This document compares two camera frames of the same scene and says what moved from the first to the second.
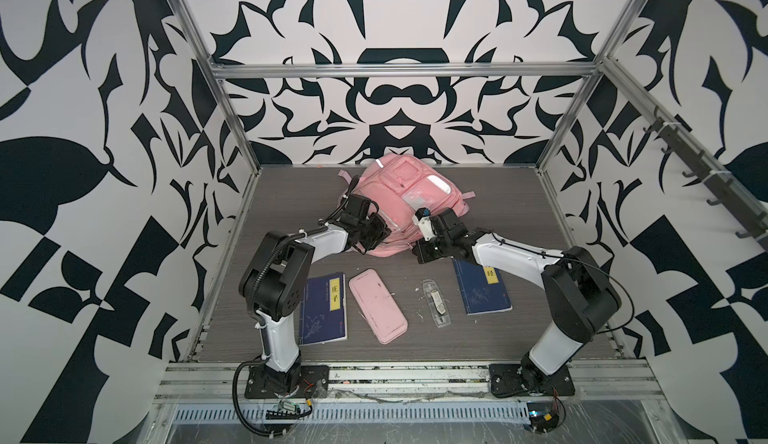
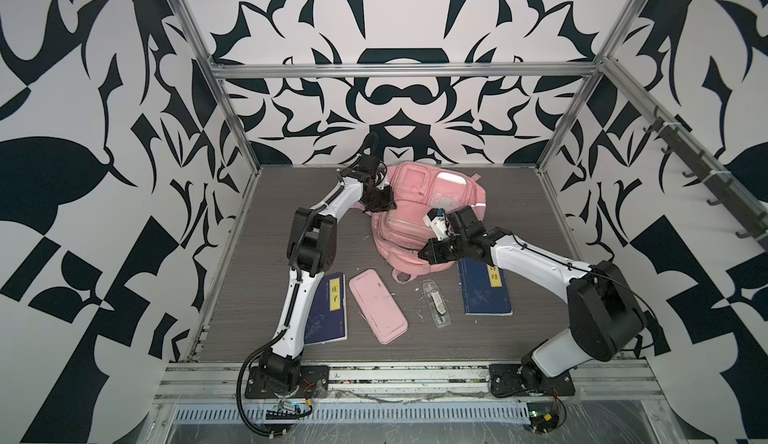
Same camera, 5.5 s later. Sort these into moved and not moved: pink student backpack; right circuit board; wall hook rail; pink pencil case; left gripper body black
Moved: left gripper body black; pink student backpack
Not moved: pink pencil case; wall hook rail; right circuit board
